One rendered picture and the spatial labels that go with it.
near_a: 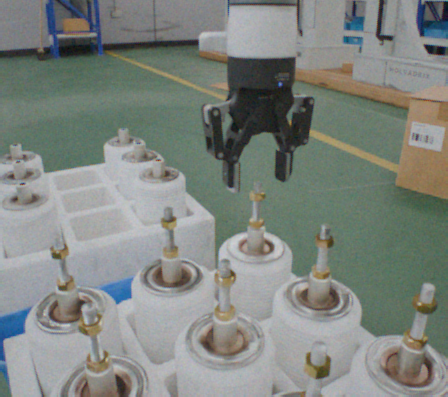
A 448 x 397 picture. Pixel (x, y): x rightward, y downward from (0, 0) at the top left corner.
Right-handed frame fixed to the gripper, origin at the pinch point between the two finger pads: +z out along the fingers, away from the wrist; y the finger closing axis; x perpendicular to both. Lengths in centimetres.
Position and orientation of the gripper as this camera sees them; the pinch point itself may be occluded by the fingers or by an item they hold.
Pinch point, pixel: (258, 175)
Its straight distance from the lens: 50.4
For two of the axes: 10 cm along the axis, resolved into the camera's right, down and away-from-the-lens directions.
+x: -4.6, -3.3, 8.3
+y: 8.9, -1.7, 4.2
